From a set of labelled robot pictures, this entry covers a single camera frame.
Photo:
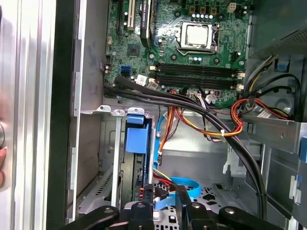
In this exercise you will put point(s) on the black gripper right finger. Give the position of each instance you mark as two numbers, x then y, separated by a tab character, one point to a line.
199	215

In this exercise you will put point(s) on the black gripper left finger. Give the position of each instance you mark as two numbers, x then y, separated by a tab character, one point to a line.
141	215

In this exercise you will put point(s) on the hard disk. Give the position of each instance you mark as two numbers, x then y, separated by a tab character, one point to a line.
135	141

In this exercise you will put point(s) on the metal disk bay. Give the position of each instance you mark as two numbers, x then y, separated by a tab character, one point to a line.
117	143

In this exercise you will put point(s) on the person hand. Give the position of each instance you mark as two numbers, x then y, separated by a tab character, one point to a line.
2	155

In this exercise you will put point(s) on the silver drive cage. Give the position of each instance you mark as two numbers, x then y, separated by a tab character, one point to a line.
275	134

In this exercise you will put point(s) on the blue drive latch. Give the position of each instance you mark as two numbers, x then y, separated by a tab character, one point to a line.
303	151

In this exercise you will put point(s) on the black RAM slot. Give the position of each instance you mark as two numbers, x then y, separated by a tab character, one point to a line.
196	69
196	81

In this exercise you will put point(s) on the black open PC case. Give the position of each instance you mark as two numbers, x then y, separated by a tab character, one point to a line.
60	95

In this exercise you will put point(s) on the blue SATA port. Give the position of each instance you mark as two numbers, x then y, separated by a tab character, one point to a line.
125	70

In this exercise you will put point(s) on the CPU socket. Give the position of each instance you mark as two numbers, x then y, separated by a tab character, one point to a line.
217	36

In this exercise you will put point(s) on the silver CPU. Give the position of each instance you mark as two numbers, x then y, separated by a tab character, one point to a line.
197	34

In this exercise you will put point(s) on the green motherboard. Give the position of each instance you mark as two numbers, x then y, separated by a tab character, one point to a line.
168	36

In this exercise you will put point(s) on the black graphics card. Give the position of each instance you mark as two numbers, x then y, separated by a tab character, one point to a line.
145	24

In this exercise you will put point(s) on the white expansion slot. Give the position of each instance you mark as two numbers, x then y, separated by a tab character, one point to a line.
130	16

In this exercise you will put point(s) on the grey power supply unit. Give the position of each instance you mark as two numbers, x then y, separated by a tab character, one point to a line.
275	24

